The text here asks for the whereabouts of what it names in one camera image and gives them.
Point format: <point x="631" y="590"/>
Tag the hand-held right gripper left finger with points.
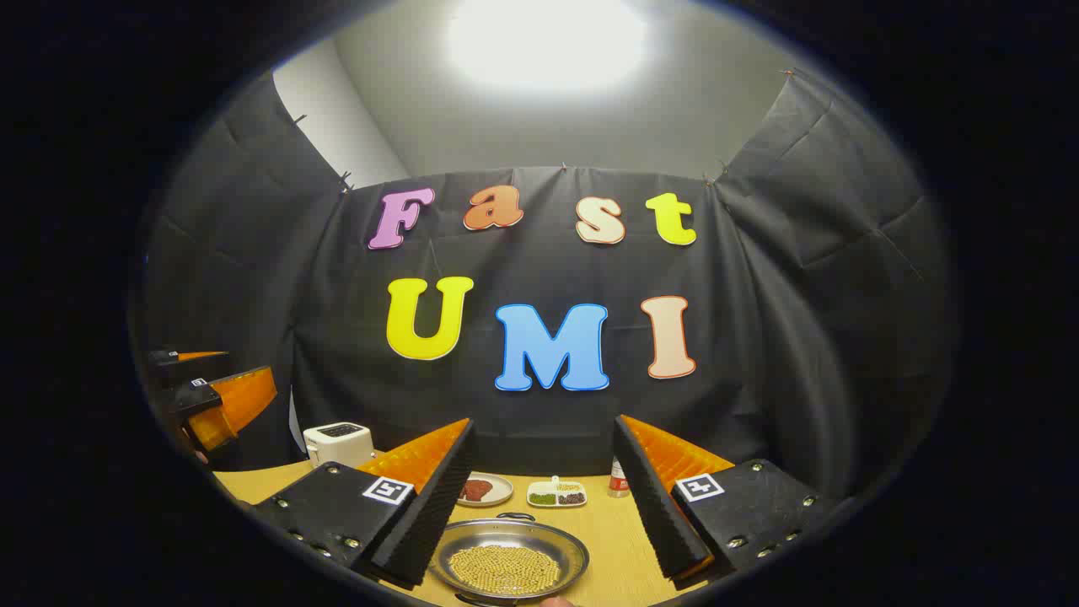
<point x="430" y="506"/>

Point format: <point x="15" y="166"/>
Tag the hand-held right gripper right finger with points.
<point x="653" y="506"/>

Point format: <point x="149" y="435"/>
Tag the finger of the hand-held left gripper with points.
<point x="240" y="400"/>
<point x="198" y="373"/>

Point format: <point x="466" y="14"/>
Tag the stainless steel pot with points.
<point x="506" y="533"/>

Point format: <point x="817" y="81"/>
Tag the clear bottle with red label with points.
<point x="619" y="482"/>

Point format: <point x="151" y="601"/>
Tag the red raw meat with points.
<point x="476" y="490"/>

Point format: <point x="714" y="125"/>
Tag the round white plate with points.
<point x="501" y="489"/>

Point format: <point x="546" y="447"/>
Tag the pile of dark red beans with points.
<point x="571" y="498"/>

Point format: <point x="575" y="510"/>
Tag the pile of yellow soybeans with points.
<point x="504" y="569"/>

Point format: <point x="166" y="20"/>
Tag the white toaster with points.
<point x="337" y="445"/>

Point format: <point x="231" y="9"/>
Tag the white divided dish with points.
<point x="544" y="487"/>

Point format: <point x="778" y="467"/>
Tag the pile of green beans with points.
<point x="542" y="498"/>

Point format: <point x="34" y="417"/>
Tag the black backdrop cloth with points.
<point x="759" y="337"/>

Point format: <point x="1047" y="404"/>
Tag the ceiling light panel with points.
<point x="548" y="38"/>

